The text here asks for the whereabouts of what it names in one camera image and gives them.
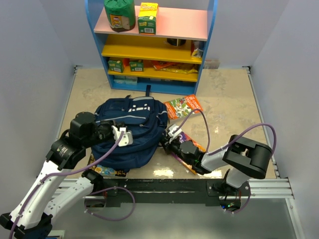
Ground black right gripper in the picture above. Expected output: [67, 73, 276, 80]
[158, 135, 192, 165]

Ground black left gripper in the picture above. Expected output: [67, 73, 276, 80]
[83, 119, 124, 148]

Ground navy blue student backpack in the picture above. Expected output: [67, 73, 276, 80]
[95, 85, 168, 172]

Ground orange Treehouse book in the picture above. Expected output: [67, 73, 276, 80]
[164, 95, 203, 121]

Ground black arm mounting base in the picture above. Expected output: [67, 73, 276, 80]
[89, 178, 251, 207]

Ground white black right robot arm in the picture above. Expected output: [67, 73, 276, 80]
[160, 134, 273, 196]

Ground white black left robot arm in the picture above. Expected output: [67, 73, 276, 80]
[0, 112, 124, 239]

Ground purple Roald Dahl book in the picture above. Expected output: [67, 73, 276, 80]
[169, 132, 209, 175]

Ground small green box left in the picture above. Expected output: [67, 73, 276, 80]
[108, 57, 124, 73]

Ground small green box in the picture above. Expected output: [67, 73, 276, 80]
[108, 57, 124, 73]
[129, 59, 144, 72]

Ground small green box right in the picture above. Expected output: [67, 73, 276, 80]
[129, 59, 144, 72]

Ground orange yellow snack packets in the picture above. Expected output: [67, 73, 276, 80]
[151, 60, 198, 74]

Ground blue shelf unit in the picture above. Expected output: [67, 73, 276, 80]
[84, 0, 218, 95]

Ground small box behind shelf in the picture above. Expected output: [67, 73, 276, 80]
[203, 59, 220, 69]

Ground small snack pouch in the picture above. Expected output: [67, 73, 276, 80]
[191, 41, 204, 58]

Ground yellow green carton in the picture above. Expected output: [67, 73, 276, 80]
[138, 2, 159, 35]

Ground green cylindrical package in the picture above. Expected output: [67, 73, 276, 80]
[104, 0, 136, 32]

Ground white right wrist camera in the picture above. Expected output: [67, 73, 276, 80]
[167, 124, 182, 143]

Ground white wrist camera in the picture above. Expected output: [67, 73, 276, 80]
[167, 124, 182, 143]
[112, 125, 133, 147]

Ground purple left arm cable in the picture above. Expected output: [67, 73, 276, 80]
[8, 131, 125, 239]

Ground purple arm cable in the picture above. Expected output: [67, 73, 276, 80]
[8, 131, 125, 239]
[173, 109, 277, 160]

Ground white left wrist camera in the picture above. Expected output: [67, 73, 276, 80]
[112, 125, 133, 147]

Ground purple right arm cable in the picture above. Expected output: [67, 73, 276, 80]
[173, 109, 277, 160]

